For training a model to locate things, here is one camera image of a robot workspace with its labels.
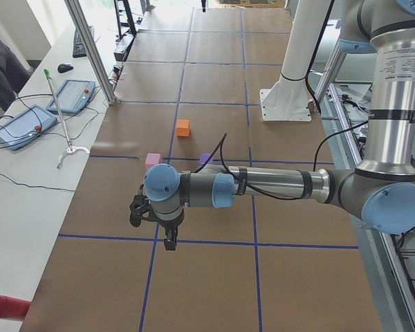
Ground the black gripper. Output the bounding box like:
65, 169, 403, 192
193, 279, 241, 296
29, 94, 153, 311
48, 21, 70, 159
159, 218, 184, 250

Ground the orange foam cube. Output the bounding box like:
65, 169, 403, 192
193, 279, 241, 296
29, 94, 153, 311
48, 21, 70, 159
176, 119, 191, 138

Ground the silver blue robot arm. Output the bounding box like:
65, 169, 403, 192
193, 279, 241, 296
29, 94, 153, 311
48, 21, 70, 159
130, 1, 415, 250

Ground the pink foam cube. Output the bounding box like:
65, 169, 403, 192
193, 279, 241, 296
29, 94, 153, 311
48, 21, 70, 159
145, 153, 163, 170

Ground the purple foam cube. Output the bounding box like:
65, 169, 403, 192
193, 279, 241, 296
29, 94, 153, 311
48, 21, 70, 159
199, 153, 214, 165

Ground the white side table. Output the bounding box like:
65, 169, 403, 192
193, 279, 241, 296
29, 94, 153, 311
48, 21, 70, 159
0, 24, 122, 332

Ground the far blue teach pendant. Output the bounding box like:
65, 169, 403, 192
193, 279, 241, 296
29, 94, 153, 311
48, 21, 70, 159
56, 79, 95, 114

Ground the blue teach pendant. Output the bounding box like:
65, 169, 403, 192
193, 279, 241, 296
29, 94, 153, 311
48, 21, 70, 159
0, 104, 57, 150
56, 79, 95, 114

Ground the red cylinder object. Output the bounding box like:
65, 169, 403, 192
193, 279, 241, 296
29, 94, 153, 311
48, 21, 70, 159
0, 295, 31, 322

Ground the near blue teach pendant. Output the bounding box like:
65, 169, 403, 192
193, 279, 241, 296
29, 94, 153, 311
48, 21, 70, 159
0, 104, 57, 150

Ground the black computer mouse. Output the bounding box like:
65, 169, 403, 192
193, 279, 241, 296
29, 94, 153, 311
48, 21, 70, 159
57, 63, 74, 73

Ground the black keyboard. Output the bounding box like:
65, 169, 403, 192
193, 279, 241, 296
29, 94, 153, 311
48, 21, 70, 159
72, 29, 87, 58

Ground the person in dark clothes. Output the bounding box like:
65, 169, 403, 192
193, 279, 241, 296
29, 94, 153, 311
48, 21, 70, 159
0, 40, 31, 111

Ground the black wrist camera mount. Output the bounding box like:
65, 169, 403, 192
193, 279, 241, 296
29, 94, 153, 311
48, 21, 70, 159
129, 184, 153, 228

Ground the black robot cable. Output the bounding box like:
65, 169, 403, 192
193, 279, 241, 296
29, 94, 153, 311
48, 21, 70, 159
192, 132, 371, 201

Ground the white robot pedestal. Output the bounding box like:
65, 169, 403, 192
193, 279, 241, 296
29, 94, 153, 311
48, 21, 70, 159
260, 0, 333, 122

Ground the aluminium frame post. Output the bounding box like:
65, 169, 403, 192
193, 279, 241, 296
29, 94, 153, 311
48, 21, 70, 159
64, 0, 117, 105

